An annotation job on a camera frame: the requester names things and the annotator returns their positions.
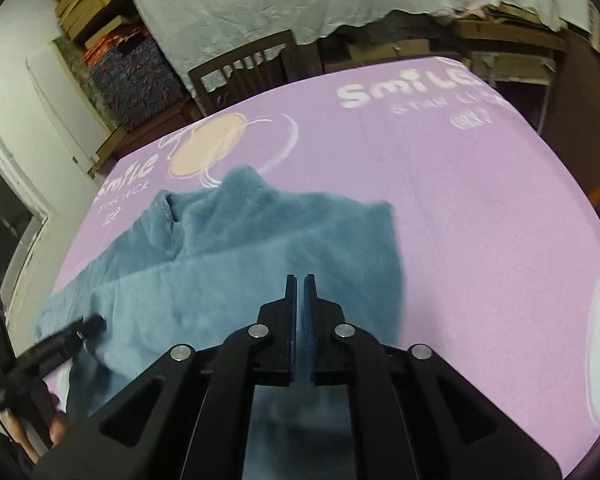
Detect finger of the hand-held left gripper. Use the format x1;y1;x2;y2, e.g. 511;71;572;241
32;314;107;361

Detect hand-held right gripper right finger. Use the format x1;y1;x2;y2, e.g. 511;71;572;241
304;274;564;480

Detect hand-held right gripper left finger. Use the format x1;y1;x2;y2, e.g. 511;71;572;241
32;274;299;480

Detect blue fleece garment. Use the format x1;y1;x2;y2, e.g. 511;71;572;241
34;166;406;480

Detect person's left hand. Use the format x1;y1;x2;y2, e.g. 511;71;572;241
5;392;72;466

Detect pink Smile table cloth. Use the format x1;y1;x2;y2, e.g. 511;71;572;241
30;57;600;480

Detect brown wooden desk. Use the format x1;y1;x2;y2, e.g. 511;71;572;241
87;100;202;177

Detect white cabinet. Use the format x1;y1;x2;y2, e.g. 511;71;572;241
25;50;112;173

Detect dark patterned storage boxes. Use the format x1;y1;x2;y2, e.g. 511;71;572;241
82;27;187;131

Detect dark wooden chair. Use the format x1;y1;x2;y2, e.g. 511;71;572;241
187;30;306;116

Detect green patterned panel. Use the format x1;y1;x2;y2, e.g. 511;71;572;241
52;35;122;132

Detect white lace cloth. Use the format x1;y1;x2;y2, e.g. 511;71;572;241
107;0;588;98

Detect flat cardboard pieces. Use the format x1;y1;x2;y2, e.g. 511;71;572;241
325;5;568;81

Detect brown wooden cabinet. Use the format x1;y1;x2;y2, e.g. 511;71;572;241
530;30;600;201

